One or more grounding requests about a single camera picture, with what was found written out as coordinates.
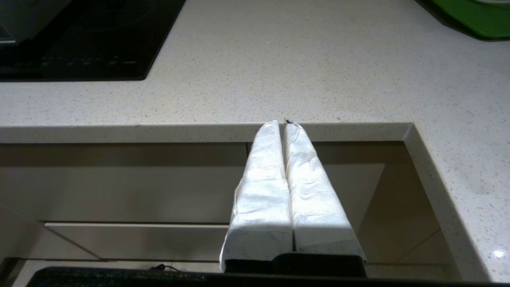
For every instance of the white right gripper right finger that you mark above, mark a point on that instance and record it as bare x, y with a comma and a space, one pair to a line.
314, 199

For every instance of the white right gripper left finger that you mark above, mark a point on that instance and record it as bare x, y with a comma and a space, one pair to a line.
263, 191

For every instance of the black induction cooktop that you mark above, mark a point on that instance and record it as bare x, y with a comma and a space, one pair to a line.
79, 40

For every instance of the green plastic tray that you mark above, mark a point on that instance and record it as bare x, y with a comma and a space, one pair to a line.
474, 16

